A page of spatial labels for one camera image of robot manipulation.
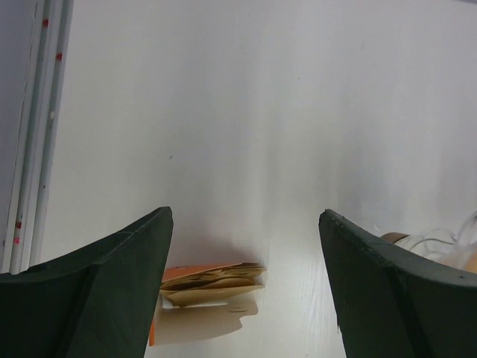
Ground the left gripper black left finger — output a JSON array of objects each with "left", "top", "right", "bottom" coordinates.
[{"left": 1, "top": 207, "right": 174, "bottom": 358}]

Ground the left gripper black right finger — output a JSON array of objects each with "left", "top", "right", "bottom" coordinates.
[{"left": 318, "top": 210, "right": 476, "bottom": 357}]

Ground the orange coffee filter box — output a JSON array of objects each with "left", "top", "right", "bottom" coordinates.
[{"left": 148, "top": 263, "right": 268, "bottom": 347}]

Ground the glass carafe with cork band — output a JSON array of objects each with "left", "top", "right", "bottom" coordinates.
[{"left": 380, "top": 212, "right": 476, "bottom": 274}]

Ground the white table edge rail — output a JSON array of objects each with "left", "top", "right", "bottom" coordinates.
[{"left": 1, "top": 0, "right": 74, "bottom": 274}]

